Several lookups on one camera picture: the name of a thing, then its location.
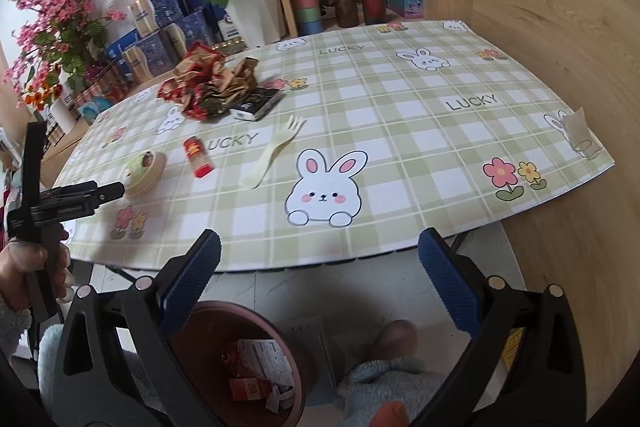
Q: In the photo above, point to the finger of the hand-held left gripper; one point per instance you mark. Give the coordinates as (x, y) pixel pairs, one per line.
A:
(75, 199)
(34, 162)

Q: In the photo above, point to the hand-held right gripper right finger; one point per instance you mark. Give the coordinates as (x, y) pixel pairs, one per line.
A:
(450, 282)

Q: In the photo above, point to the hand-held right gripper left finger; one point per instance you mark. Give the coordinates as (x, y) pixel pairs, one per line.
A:
(192, 282)

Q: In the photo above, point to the brown plastic bin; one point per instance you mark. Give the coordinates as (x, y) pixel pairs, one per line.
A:
(200, 347)

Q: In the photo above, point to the round cream container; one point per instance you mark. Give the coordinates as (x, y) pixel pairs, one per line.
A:
(145, 174)

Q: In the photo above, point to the orange red small box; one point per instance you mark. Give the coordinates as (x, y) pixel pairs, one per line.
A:
(250, 389)

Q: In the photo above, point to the grey white wrapper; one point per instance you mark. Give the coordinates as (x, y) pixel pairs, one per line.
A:
(280, 399)

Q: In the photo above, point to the cream plastic fork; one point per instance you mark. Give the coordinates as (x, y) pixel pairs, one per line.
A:
(270, 157)

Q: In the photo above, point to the red brown wrapper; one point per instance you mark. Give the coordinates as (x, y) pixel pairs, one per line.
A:
(205, 82)

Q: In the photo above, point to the black small box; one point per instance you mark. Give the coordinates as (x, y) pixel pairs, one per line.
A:
(257, 103)

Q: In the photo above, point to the person's left hand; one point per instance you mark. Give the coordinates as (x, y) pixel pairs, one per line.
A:
(12, 272)

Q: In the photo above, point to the white tall vase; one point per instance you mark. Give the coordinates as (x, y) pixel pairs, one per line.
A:
(62, 117)

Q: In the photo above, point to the orange artificial flowers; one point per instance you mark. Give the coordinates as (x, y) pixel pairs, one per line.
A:
(40, 96)

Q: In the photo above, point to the person's bare knee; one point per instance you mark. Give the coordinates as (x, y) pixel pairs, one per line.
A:
(392, 339)

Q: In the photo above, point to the striped teal basket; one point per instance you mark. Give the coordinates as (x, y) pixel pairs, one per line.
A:
(102, 99)

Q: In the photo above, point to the white floor power strip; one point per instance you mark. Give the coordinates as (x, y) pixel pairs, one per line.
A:
(315, 332)

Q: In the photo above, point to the blue white carton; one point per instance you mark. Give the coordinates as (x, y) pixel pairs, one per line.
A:
(122, 43)

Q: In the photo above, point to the blue gold gift box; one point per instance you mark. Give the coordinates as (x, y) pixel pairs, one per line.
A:
(150, 57)
(190, 34)
(157, 7)

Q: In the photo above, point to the green checked rabbit tablecloth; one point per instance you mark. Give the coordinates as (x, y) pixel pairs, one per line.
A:
(400, 132)

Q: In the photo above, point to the gold green tray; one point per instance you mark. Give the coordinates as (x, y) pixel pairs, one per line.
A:
(230, 46)

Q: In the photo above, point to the white blue tall box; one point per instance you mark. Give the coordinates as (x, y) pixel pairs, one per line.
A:
(221, 24)

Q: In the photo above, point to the white faceted flower pot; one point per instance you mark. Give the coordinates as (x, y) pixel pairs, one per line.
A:
(257, 14)

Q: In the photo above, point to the red jar white lid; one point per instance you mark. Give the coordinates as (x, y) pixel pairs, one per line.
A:
(373, 7)

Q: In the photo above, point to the brown jar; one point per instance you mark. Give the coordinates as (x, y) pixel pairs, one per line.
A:
(347, 13)

